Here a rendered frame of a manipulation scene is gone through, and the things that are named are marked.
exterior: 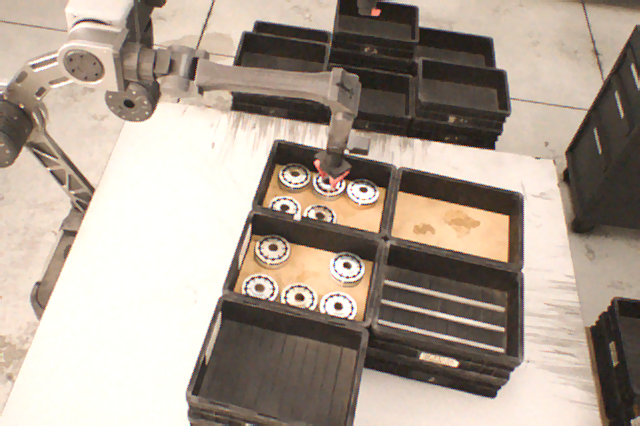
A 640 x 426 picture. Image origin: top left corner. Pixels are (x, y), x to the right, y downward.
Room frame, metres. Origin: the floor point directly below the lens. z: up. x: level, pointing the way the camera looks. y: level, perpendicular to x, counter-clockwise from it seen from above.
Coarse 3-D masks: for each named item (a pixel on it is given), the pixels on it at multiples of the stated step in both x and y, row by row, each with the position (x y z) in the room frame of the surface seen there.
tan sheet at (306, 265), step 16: (256, 240) 1.20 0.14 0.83; (304, 256) 1.17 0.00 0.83; (320, 256) 1.18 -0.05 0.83; (240, 272) 1.08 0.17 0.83; (256, 272) 1.09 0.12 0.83; (272, 272) 1.10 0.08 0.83; (288, 272) 1.11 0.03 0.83; (304, 272) 1.11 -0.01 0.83; (320, 272) 1.12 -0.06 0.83; (368, 272) 1.15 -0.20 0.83; (240, 288) 1.03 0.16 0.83; (320, 288) 1.07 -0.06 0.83; (336, 288) 1.08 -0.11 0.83; (352, 288) 1.09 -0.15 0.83
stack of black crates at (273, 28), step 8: (256, 24) 2.89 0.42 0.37; (264, 24) 2.91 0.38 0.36; (272, 24) 2.91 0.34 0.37; (280, 24) 2.92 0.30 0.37; (256, 32) 2.90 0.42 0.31; (264, 32) 2.91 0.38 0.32; (272, 32) 2.91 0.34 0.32; (280, 32) 2.91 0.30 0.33; (288, 32) 2.91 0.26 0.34; (296, 32) 2.91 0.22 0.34; (304, 32) 2.91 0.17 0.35; (312, 32) 2.91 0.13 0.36; (320, 32) 2.92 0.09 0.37; (328, 32) 2.92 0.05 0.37; (312, 40) 2.91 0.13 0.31; (320, 40) 2.92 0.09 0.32; (328, 40) 2.85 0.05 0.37
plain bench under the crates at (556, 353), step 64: (128, 128) 1.70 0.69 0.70; (192, 128) 1.75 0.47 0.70; (256, 128) 1.80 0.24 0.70; (320, 128) 1.86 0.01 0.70; (128, 192) 1.41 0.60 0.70; (192, 192) 1.45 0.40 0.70; (128, 256) 1.16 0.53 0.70; (192, 256) 1.20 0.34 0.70; (64, 320) 0.91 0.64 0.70; (128, 320) 0.94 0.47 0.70; (192, 320) 0.98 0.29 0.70; (576, 320) 1.19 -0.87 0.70; (64, 384) 0.73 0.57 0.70; (128, 384) 0.75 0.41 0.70; (384, 384) 0.87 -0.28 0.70; (512, 384) 0.94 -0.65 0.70; (576, 384) 0.97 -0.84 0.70
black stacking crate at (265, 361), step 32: (224, 320) 0.92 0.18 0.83; (256, 320) 0.92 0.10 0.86; (288, 320) 0.91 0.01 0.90; (224, 352) 0.83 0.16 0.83; (256, 352) 0.84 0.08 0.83; (288, 352) 0.86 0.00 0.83; (320, 352) 0.87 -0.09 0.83; (352, 352) 0.88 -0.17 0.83; (224, 384) 0.74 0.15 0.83; (256, 384) 0.75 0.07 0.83; (288, 384) 0.77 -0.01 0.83; (320, 384) 0.78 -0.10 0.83; (352, 384) 0.78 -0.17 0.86; (192, 416) 0.65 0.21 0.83; (224, 416) 0.64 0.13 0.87; (288, 416) 0.68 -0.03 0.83; (320, 416) 0.70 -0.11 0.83
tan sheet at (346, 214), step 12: (276, 168) 1.50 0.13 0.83; (276, 180) 1.45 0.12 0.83; (348, 180) 1.50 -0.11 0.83; (276, 192) 1.40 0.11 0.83; (312, 192) 1.42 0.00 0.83; (384, 192) 1.47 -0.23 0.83; (264, 204) 1.34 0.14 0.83; (300, 204) 1.36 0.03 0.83; (336, 204) 1.39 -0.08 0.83; (348, 204) 1.40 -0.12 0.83; (336, 216) 1.34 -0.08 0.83; (348, 216) 1.35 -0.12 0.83; (360, 216) 1.36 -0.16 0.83; (372, 216) 1.36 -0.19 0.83; (360, 228) 1.31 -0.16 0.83; (372, 228) 1.32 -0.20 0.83
